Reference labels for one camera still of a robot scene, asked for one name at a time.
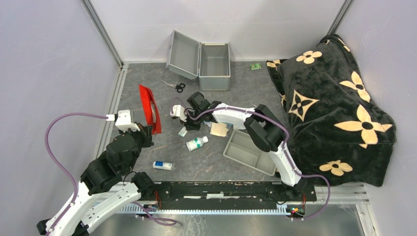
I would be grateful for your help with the grey metal case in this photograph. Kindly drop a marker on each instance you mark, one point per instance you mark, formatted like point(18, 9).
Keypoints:
point(207, 62)

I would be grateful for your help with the black floral blanket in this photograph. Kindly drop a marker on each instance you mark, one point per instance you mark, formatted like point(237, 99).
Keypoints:
point(337, 132)

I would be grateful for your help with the small green packet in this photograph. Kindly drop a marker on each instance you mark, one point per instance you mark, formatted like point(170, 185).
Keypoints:
point(255, 66)

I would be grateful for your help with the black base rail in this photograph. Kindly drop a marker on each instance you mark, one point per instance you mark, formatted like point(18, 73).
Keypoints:
point(227, 195)

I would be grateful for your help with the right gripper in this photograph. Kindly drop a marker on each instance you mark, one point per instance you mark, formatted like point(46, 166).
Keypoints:
point(190, 127)

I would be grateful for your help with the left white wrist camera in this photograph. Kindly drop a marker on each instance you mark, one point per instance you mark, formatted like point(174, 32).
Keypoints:
point(123, 120)

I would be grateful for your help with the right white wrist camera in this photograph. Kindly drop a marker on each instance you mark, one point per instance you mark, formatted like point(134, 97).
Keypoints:
point(178, 111)

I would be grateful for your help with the white green-label bottle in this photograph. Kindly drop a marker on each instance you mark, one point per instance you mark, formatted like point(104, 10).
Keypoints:
point(196, 143)

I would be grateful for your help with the blue white small box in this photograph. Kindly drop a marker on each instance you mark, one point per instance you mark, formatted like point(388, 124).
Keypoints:
point(163, 165)

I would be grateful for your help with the blue cotton ball bag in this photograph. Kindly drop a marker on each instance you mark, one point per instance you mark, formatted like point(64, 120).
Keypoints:
point(209, 124)

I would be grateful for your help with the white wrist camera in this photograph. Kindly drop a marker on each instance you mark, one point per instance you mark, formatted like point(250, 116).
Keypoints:
point(123, 120)
point(178, 111)

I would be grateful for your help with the black handled scissors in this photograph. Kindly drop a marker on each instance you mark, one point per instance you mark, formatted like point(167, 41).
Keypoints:
point(178, 87)

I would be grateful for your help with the small teal strip packet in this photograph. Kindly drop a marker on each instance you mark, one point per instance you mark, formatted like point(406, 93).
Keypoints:
point(183, 132)

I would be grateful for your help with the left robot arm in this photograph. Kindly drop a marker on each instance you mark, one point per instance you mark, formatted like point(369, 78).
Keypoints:
point(91, 205)

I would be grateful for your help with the grey divider tray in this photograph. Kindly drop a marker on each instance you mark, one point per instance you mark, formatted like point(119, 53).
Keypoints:
point(241, 149)

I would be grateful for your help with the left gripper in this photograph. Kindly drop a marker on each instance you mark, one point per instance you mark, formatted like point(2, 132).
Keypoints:
point(145, 132)

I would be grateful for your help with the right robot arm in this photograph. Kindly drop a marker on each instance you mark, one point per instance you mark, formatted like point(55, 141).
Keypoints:
point(265, 130)

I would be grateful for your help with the red first aid pouch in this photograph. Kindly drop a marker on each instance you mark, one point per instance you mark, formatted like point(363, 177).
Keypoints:
point(150, 109)

